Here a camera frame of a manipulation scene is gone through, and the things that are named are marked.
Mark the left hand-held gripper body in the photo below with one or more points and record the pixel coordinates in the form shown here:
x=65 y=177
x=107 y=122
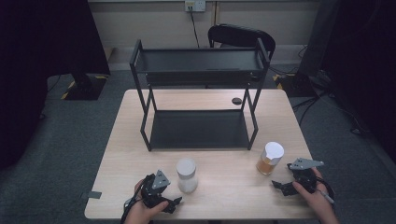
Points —
x=155 y=186

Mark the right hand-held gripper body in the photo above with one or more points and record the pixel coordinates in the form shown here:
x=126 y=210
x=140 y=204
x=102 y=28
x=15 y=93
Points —
x=305 y=177

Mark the orange powder jar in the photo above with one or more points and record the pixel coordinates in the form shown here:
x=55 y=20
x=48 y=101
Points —
x=267 y=163

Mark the white powder jar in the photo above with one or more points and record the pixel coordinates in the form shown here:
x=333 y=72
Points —
x=187 y=179

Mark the black metal two-tier rack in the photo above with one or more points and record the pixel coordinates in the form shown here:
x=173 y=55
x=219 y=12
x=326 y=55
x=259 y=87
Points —
x=199 y=130

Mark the person's left hand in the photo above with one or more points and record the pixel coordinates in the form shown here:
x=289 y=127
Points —
x=140 y=213

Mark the person's right hand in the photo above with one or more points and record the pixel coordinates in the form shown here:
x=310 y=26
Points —
x=320 y=203

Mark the grey tape piece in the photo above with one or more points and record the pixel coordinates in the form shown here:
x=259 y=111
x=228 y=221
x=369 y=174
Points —
x=93 y=195

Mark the black stand base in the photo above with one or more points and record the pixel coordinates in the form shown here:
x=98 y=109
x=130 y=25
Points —
x=295 y=85
x=84 y=88

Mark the black round table grommet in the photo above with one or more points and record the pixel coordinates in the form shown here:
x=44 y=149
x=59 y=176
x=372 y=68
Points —
x=237 y=101

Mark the black curtain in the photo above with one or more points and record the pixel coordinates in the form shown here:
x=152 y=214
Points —
x=37 y=46
x=367 y=62

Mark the black chair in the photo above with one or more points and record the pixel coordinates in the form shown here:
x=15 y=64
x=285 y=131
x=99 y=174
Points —
x=239 y=35

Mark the white wall socket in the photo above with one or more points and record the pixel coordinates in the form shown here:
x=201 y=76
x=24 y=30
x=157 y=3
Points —
x=195 y=5

